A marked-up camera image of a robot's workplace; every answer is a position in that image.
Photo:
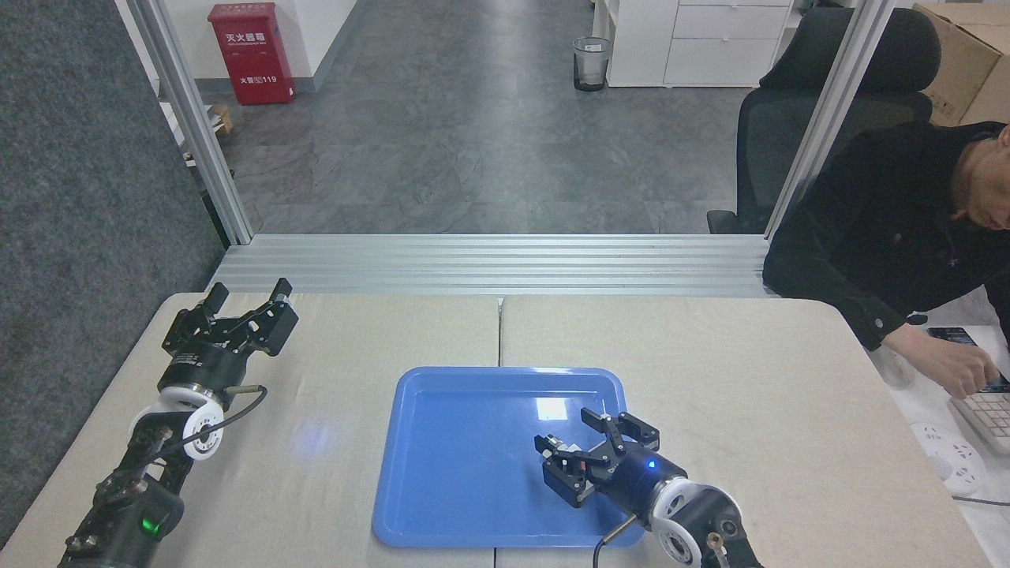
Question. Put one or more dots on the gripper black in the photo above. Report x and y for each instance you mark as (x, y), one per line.
(635, 477)
(201, 369)

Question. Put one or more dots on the white and orange switch part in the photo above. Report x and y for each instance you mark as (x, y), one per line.
(562, 443)

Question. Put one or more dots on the black smartphone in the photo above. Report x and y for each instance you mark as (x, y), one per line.
(951, 334)

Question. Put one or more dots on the blue plastic tray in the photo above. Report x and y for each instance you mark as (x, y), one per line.
(458, 473)

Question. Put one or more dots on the person's hand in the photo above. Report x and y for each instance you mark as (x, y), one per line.
(959, 369)

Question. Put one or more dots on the grey felt partition panel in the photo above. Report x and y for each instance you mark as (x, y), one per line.
(79, 237)

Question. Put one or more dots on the light wooden pallet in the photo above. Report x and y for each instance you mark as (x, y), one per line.
(222, 118)

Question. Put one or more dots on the red fire extinguisher box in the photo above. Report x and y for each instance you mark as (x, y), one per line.
(252, 55)

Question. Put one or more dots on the white computer mouse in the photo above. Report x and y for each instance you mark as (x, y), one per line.
(898, 372)

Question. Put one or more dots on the white power strip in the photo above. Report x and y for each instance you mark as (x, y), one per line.
(951, 461)

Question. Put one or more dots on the person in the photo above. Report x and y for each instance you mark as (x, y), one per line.
(868, 229)

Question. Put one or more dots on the black office chair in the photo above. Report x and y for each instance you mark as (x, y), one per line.
(777, 142)

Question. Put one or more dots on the white keyboard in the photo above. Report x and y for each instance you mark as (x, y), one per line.
(990, 422)

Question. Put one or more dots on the white drawer cabinet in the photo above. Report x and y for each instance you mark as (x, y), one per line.
(710, 47)

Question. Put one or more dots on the brown cardboard box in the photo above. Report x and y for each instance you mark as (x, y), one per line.
(966, 63)

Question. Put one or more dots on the silver aluminium post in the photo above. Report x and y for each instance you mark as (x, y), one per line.
(828, 118)
(197, 126)

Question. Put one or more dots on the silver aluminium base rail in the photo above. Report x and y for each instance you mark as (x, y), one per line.
(489, 264)

